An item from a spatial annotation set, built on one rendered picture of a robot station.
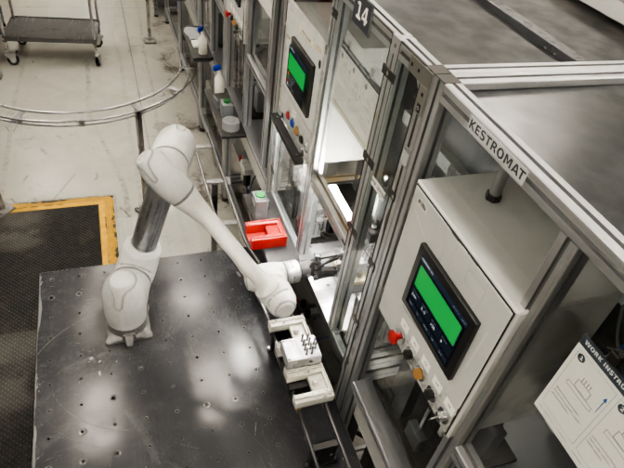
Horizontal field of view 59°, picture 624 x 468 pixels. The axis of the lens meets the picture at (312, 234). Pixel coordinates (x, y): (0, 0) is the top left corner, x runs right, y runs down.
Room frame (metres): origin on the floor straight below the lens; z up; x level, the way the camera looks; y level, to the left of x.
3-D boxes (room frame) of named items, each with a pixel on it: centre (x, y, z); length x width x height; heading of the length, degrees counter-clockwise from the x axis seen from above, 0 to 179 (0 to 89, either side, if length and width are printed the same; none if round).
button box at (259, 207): (1.91, 0.25, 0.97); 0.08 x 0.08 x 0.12; 25
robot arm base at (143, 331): (1.34, 0.67, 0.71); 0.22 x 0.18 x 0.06; 25
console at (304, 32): (1.95, 0.04, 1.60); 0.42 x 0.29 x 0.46; 25
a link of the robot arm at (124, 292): (1.37, 0.68, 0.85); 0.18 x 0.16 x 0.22; 5
